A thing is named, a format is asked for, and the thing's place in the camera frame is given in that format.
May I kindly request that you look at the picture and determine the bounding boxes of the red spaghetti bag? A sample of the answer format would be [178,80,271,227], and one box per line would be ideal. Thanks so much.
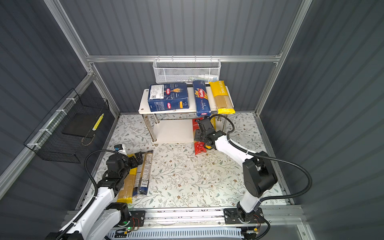
[192,118,207,155]

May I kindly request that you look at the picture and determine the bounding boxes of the clear blue spaghetti bag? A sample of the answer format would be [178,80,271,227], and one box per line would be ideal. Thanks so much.
[133,151,154,197]

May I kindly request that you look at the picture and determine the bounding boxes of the blue Barilla spaghetti box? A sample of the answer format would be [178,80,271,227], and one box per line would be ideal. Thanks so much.
[193,80,212,117]

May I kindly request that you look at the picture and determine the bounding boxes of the yellow spaghetti bag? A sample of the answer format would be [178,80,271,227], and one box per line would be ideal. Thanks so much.
[117,167,138,204]

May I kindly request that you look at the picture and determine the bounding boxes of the yellow Pasta Time bag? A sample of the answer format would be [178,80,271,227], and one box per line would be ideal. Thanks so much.
[210,116,216,130]
[210,81,236,115]

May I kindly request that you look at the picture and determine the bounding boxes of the dark blue Barilla box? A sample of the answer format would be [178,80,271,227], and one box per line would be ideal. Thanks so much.
[148,83,189,112]

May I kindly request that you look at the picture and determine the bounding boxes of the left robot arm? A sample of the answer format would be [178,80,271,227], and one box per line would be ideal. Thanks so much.
[45,150,144,240]

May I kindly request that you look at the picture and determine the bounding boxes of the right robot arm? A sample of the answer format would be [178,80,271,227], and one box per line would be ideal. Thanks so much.
[195,117,278,223]

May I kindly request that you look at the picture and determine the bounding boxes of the white two-tier shelf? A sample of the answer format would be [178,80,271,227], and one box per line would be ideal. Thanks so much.
[137,86,235,146]

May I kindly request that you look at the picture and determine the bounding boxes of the yellow tag in basket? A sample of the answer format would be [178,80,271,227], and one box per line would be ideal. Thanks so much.
[92,113,105,132]

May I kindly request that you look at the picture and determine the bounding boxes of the items in white basket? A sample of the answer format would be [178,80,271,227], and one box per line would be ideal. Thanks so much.
[174,74,220,84]

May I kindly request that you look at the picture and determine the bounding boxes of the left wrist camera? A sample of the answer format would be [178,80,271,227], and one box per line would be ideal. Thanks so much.
[114,144,127,156]

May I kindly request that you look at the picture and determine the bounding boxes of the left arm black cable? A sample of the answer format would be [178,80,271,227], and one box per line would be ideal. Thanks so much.
[53,149,128,240]

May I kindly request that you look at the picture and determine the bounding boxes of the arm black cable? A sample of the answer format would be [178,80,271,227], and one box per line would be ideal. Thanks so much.
[53,149,128,240]
[209,113,313,203]

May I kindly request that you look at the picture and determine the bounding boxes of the black wire basket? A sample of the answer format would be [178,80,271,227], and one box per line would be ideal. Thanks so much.
[24,92,114,164]

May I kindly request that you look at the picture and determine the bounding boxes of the white wire mesh basket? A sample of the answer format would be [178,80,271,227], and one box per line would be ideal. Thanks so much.
[153,59,222,84]

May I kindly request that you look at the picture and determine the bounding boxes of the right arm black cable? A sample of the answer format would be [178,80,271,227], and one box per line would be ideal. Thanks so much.
[209,113,313,203]

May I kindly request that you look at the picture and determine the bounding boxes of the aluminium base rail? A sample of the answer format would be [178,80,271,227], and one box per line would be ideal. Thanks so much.
[59,206,304,232]

